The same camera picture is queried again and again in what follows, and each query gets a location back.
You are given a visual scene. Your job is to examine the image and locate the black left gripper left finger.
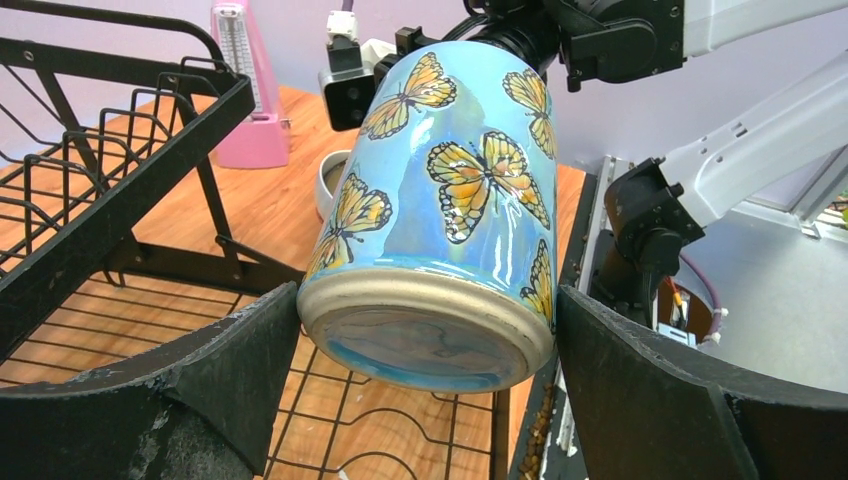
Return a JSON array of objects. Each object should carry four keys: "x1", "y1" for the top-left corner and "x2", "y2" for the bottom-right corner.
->
[{"x1": 1, "y1": 283, "x2": 300, "y2": 479}]

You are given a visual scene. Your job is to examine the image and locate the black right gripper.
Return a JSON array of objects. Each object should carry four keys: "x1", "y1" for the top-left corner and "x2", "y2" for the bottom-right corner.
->
[{"x1": 374, "y1": 1, "x2": 561, "y2": 80}]

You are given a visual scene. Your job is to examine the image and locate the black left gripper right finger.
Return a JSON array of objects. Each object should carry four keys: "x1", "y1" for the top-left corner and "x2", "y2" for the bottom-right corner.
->
[{"x1": 556, "y1": 286, "x2": 847, "y2": 479}]

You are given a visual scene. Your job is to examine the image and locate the blue butterfly mug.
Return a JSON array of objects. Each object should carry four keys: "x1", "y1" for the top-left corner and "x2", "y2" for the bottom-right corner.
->
[{"x1": 297, "y1": 41, "x2": 558, "y2": 393}]

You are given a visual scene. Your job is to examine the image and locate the patterned ceramic bowl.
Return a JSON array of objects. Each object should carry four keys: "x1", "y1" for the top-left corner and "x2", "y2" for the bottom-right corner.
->
[{"x1": 313, "y1": 150, "x2": 351, "y2": 220}]

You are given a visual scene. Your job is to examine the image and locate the pink metronome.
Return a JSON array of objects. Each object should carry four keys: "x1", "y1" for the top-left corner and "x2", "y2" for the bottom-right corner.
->
[{"x1": 210, "y1": 0, "x2": 293, "y2": 170}]

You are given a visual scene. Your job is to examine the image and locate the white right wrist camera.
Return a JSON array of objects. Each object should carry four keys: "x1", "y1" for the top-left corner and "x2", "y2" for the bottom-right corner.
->
[{"x1": 318, "y1": 1, "x2": 397, "y2": 132}]

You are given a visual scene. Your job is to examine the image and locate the black wire dish rack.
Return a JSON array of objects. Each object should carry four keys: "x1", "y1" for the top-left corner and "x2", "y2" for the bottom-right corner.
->
[{"x1": 0, "y1": 0, "x2": 511, "y2": 480}]

